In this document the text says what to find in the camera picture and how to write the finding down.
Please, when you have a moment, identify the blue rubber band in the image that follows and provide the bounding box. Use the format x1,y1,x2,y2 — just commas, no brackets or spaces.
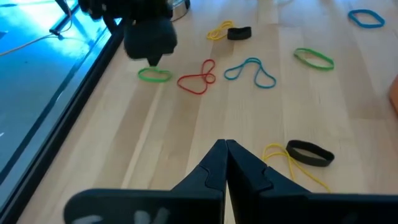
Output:
347,9,386,29
223,57,277,89

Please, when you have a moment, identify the yellow rubber band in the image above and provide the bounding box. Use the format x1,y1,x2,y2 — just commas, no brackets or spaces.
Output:
262,142,331,192
206,20,234,41

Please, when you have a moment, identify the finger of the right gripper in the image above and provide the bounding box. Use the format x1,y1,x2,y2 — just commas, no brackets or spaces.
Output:
153,35,178,67
124,35,155,67

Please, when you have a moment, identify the orange plastic bin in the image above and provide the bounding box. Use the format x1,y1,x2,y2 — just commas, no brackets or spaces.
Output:
388,73,398,114

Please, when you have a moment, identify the white shade chrome base lamp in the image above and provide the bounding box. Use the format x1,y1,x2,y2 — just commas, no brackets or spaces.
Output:
170,0,191,22

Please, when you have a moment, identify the red rubber band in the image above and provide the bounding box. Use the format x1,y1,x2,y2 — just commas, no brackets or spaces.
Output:
177,58,216,95

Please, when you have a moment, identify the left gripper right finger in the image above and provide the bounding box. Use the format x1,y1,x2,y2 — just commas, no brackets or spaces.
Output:
226,139,398,224

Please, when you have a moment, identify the black desk foot bar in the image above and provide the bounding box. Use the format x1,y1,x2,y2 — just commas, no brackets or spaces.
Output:
49,0,81,37

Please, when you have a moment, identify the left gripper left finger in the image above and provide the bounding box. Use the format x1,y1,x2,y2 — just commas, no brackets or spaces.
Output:
63,139,228,224

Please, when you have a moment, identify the white cable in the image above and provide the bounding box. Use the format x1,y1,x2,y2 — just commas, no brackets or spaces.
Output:
0,12,73,57

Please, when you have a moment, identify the green rubber band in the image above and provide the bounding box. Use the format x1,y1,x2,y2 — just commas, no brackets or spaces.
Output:
137,66,173,83
293,47,335,72

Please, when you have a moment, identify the wide black rubber band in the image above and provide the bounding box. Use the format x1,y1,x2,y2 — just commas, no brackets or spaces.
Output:
285,139,336,167
226,26,252,40

